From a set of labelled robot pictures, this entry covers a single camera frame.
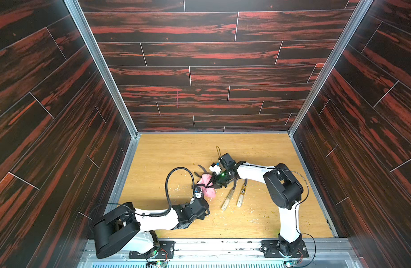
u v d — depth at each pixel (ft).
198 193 2.52
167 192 2.22
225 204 2.82
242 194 2.96
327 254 2.41
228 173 2.44
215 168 2.98
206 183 2.92
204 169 3.31
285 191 1.72
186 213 2.15
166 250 2.41
